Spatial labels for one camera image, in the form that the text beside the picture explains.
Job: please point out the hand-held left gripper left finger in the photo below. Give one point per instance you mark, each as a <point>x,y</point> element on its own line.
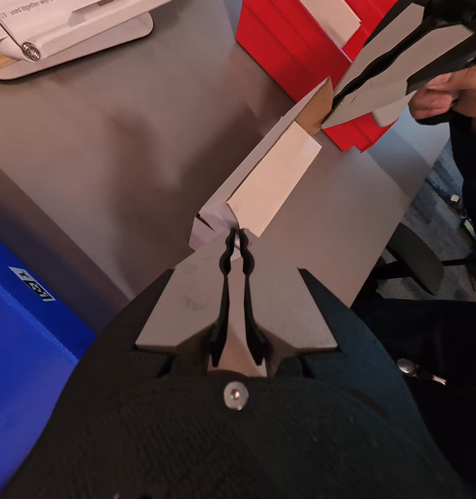
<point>183,308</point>

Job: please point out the blue plastic bin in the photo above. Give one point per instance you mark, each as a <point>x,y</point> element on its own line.
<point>23,370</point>

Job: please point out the person's right hand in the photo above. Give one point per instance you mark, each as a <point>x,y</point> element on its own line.
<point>467,93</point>

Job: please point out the red plastic bin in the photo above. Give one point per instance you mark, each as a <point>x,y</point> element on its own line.
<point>292,46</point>

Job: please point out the printed instruction sheet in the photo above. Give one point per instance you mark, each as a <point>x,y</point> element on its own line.
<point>39,7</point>

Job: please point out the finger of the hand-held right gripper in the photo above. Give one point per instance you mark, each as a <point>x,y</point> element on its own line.
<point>397,74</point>
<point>382,43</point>

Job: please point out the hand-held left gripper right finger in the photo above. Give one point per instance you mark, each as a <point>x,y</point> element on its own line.
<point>292,308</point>

